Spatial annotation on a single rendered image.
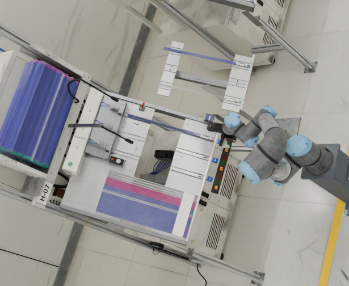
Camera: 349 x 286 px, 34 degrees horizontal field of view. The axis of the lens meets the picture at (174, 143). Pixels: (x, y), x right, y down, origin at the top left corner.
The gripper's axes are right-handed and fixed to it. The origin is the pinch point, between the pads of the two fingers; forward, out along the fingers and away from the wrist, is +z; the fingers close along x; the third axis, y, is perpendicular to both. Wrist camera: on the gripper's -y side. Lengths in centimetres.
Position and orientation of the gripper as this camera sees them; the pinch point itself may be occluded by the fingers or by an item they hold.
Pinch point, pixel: (222, 137)
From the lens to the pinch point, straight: 310.1
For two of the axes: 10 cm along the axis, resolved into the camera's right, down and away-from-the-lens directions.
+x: 2.8, -9.3, 2.5
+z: -0.1, 2.6, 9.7
